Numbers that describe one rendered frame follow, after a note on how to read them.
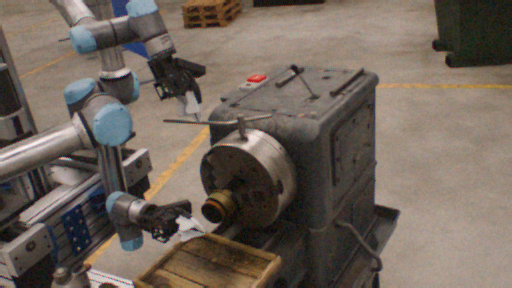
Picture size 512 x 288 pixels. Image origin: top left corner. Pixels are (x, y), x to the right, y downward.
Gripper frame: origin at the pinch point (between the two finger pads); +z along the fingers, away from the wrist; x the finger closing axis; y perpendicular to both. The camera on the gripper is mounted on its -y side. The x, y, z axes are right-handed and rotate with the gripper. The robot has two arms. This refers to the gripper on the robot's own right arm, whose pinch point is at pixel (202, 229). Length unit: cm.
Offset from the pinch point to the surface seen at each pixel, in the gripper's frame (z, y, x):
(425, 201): 17, -203, -96
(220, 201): -1.0, -10.2, 3.7
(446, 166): 18, -255, -92
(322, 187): 18.0, -40.6, -1.7
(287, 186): 12.0, -27.9, 3.5
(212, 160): -10.3, -19.2, 11.2
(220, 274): 1.1, -4.5, -19.1
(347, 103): 17, -63, 21
